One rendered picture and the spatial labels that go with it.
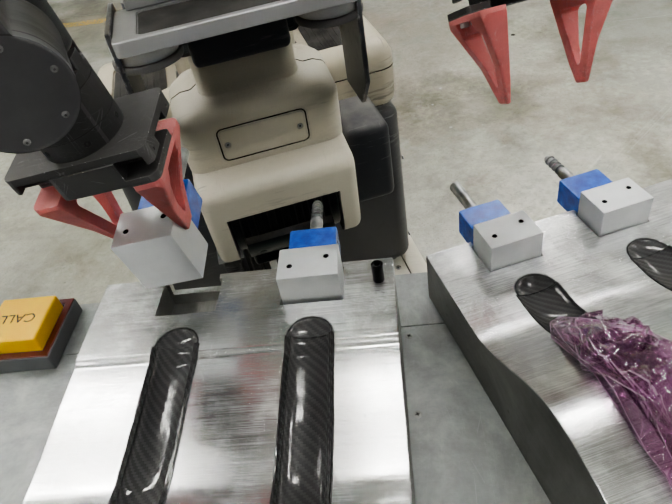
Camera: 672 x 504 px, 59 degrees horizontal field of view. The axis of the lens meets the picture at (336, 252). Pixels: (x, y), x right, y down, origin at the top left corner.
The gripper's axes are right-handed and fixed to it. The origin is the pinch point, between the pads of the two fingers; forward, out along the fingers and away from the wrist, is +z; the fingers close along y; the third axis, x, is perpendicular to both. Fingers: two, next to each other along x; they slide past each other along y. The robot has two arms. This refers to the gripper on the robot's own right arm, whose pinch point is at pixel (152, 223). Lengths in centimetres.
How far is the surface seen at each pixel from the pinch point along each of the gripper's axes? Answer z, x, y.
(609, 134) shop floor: 129, 136, 83
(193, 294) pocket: 9.9, 0.4, -1.5
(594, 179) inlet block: 16.7, 10.8, 36.6
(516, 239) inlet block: 13.0, 2.2, 27.4
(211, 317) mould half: 8.0, -4.0, 1.7
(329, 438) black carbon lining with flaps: 8.2, -15.5, 11.7
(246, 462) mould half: 7.5, -16.7, 6.1
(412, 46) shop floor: 135, 232, 21
